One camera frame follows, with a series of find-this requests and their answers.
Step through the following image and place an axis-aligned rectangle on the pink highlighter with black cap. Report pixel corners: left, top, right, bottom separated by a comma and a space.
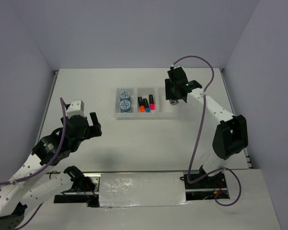
149, 94, 156, 110

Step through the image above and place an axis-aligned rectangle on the blue highlighter with black cap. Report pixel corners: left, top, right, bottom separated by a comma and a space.
143, 98, 151, 113

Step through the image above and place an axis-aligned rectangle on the orange highlighter with black cap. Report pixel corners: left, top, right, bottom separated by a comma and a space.
137, 96, 145, 113

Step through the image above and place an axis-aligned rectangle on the blue cleaning gel jar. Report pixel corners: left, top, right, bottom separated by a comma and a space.
119, 90, 131, 101
120, 100, 132, 113

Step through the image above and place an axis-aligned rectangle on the pink tube of coloured pens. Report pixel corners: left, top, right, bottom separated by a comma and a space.
169, 100, 179, 105

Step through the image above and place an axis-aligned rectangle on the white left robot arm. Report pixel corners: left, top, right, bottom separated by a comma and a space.
0, 112, 102, 230

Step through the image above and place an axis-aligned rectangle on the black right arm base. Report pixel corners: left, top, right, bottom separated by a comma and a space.
180, 172, 229, 201

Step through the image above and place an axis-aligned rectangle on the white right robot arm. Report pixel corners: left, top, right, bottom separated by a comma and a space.
165, 65, 248, 187

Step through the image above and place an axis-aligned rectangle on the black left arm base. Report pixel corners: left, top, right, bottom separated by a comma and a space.
53, 173, 101, 207

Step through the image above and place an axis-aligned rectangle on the clear three-compartment plastic organizer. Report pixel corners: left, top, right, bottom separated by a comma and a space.
112, 87, 179, 120

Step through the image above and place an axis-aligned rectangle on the white foil-covered front panel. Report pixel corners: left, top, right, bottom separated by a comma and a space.
99, 172, 188, 207

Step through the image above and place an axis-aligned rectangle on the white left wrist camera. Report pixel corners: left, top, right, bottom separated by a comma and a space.
66, 100, 85, 118

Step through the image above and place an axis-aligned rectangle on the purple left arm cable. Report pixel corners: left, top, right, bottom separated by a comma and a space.
0, 97, 72, 230

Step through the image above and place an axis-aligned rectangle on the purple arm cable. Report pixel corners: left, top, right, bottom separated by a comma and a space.
171, 55, 242, 207
0, 97, 72, 230

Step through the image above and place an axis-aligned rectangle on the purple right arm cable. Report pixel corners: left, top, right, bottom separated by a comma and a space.
171, 55, 242, 207

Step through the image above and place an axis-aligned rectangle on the silver metal table rail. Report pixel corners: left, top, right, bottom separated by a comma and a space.
38, 169, 231, 175

